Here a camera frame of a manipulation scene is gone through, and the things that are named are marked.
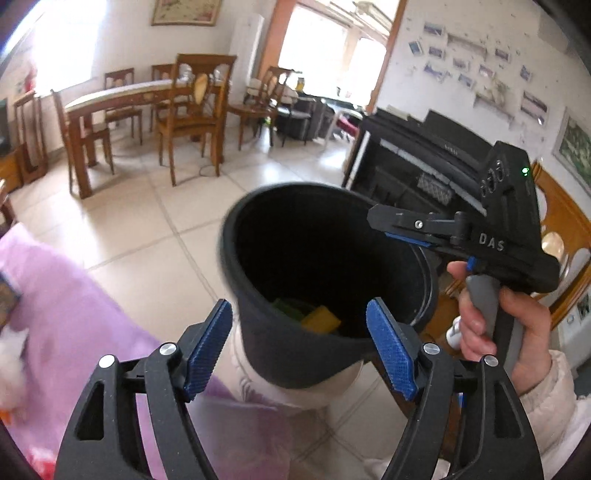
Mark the tall wooden rack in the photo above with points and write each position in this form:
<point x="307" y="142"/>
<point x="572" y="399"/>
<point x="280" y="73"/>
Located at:
<point x="30" y="134"/>

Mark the dark printed packet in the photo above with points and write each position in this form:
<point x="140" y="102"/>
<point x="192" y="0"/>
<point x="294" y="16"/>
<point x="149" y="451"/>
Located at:
<point x="9" y="300"/>

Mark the wooden dining chair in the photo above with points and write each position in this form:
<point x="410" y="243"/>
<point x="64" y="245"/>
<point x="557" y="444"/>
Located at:
<point x="161" y="71"/>
<point x="251" y="110"/>
<point x="194" y="124"/>
<point x="119" y="76"/>
<point x="92" y="134"/>

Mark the wooden television cabinet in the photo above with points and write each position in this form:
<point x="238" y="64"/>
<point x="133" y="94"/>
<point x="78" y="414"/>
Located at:
<point x="9" y="173"/>

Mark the white plastic object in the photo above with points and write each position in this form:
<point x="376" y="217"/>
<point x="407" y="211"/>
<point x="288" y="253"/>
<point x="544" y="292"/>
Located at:
<point x="453" y="333"/>

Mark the black waste bin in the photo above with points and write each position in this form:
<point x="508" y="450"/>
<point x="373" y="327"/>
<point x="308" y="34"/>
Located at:
<point x="277" y="332"/>

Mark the yellow wrapper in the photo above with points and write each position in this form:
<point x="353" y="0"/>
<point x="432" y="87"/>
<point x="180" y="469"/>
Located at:
<point x="321" y="321"/>

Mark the framed landscape picture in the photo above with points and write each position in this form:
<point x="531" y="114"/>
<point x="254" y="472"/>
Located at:
<point x="575" y="147"/>

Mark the small bright window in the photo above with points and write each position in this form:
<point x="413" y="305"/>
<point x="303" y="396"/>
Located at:
<point x="69" y="37"/>

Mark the red wall ornament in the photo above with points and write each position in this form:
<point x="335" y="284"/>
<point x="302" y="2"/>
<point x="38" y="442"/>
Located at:
<point x="31" y="76"/>

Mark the green wrapper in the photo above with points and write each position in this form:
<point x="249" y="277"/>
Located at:
<point x="288" y="307"/>

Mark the black piano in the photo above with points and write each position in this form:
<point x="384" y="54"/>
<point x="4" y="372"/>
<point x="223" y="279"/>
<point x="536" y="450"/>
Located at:
<point x="401" y="175"/>

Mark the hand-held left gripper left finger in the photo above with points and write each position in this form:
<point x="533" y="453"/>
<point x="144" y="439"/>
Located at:
<point x="207" y="350"/>

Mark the person's right hand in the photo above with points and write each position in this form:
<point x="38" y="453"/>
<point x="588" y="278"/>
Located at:
<point x="535" y="332"/>

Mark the wooden armchair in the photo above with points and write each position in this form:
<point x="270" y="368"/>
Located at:
<point x="568" y="217"/>

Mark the dark grey sofa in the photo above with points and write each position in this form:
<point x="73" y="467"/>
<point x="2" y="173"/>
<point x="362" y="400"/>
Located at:
<point x="300" y="120"/>

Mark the white crumpled tissue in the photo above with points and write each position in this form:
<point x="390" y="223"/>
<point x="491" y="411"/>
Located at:
<point x="11" y="369"/>

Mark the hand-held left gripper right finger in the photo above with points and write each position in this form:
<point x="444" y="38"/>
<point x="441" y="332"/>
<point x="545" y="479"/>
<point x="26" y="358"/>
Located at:
<point x="392" y="355"/>

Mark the wooden dining table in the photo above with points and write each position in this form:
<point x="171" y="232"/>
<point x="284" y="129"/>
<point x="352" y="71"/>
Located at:
<point x="115" y="92"/>

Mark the wooden door frame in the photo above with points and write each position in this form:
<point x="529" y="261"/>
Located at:
<point x="385" y="64"/>

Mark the framed floral painting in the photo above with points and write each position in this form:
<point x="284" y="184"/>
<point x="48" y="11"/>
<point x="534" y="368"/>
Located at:
<point x="184" y="11"/>

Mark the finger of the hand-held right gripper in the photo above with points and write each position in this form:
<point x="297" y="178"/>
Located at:
<point x="406" y="237"/>
<point x="401" y="221"/>

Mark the cream oval pad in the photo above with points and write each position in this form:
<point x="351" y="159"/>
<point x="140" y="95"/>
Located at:
<point x="200" y="87"/>

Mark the person's right forearm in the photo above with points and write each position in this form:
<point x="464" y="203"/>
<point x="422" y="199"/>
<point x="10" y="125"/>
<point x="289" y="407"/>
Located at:
<point x="549" y="406"/>

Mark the white standing air conditioner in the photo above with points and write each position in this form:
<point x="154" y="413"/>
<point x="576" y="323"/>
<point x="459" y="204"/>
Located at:
<point x="244" y="55"/>

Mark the wide balcony window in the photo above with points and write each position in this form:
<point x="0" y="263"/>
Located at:
<point x="323" y="50"/>

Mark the group of wall photos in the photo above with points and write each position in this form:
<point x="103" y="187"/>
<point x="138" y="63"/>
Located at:
<point x="480" y="69"/>

